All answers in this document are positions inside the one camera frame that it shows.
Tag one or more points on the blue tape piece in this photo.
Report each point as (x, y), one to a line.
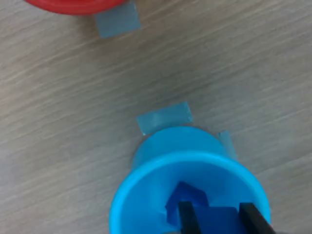
(117, 22)
(163, 118)

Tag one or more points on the blue cube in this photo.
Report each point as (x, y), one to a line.
(219, 220)
(181, 195)

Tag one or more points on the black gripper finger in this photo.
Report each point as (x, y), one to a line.
(189, 219)
(256, 219)

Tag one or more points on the blue plastic cup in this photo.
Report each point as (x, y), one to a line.
(146, 185)

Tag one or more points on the red plastic cup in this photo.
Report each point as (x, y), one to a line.
(73, 6)

